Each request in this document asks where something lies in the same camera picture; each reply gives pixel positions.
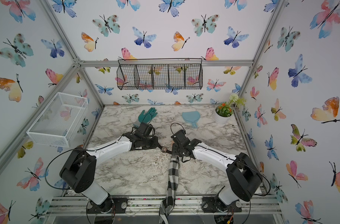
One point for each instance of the black wire wall basket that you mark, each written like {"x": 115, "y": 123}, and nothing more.
{"x": 160, "y": 74}

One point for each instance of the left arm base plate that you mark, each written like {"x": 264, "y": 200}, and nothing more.
{"x": 115, "y": 205}

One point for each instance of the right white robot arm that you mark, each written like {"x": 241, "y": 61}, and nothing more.
{"x": 243, "y": 176}

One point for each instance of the green grey work glove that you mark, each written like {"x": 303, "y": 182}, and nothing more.
{"x": 145, "y": 117}

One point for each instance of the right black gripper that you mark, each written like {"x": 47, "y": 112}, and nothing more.
{"x": 173, "y": 149}

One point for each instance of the black strap wristwatch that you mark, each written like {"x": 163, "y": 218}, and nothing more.
{"x": 165, "y": 150}

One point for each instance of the white plant pot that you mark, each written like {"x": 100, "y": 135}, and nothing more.
{"x": 221, "y": 119}

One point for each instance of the artificial green flowering plant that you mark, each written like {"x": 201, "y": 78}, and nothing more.
{"x": 235, "y": 102}

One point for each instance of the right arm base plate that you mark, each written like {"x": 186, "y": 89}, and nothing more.
{"x": 214, "y": 204}

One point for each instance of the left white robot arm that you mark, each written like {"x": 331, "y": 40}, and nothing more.
{"x": 79, "y": 169}

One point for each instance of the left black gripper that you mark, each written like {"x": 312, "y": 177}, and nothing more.
{"x": 156, "y": 143}

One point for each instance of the white mesh wall basket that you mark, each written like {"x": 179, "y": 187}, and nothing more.
{"x": 57, "y": 122}

